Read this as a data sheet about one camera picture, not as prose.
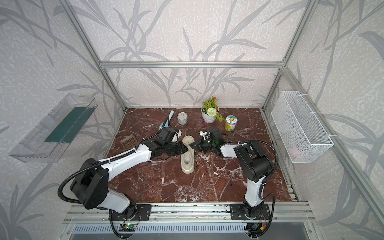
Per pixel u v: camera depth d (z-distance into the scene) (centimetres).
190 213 75
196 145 83
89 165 45
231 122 102
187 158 89
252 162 51
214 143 77
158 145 65
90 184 43
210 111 99
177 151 76
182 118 108
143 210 74
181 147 75
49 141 63
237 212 73
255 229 75
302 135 62
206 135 88
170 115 115
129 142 100
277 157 49
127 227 72
